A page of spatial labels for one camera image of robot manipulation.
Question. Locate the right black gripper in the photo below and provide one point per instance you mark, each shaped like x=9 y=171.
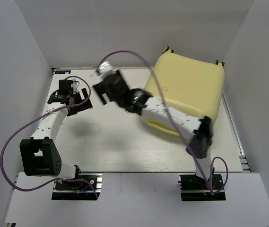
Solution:
x=101 y=88

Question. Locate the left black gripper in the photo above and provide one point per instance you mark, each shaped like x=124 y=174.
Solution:
x=81 y=108

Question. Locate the pale yellow suitcase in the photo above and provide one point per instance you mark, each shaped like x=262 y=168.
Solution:
x=193 y=87

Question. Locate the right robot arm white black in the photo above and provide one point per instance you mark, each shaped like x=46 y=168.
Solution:
x=195 y=132

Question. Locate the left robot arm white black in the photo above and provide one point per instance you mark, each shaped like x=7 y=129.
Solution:
x=39 y=154

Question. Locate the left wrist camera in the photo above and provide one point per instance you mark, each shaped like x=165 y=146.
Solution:
x=75 y=84

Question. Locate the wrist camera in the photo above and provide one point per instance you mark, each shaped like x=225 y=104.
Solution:
x=75 y=84
x=104 y=69

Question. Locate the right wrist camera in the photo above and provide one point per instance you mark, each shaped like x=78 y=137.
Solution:
x=104 y=69

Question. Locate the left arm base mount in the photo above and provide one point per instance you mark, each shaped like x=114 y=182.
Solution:
x=79 y=190

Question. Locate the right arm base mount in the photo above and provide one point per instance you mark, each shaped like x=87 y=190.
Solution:
x=195 y=189

